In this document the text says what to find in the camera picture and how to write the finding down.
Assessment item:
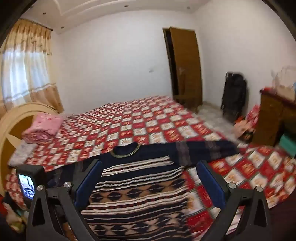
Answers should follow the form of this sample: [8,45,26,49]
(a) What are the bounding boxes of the black backpack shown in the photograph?
[220,72,247,121]

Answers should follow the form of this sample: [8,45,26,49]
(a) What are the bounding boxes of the navy patterned knit sweater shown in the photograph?
[54,140,241,241]

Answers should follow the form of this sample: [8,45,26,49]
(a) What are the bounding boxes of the clear plastic items on dresser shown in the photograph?
[264,66,296,98]

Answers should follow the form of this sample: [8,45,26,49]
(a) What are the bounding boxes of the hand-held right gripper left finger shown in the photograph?
[26,159,104,241]

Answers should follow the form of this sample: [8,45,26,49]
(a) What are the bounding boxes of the folded pink blanket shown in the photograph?
[22,113,64,143]

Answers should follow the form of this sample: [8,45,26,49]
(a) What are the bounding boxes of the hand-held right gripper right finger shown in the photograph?
[196,160,276,241]

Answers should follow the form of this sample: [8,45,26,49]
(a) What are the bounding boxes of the red checkered bear print blanket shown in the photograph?
[6,95,296,241]

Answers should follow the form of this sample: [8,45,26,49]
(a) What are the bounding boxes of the grey white pillow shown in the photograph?
[8,141,37,166]

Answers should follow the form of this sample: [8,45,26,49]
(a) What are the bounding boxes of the brown wooden dresser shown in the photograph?
[252,89,296,147]

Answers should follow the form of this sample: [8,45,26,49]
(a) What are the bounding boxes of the red printed bag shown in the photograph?
[233,104,260,139]

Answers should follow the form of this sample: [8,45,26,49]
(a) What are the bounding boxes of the cream round wooden headboard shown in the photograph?
[0,103,60,193]

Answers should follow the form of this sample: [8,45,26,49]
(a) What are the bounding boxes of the brown wooden door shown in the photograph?
[163,27,203,109]

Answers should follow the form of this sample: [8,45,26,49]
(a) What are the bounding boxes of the teal box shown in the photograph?
[279,134,296,158]

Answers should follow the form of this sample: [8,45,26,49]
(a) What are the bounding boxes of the beige and white curtain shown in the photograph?
[0,19,64,116]

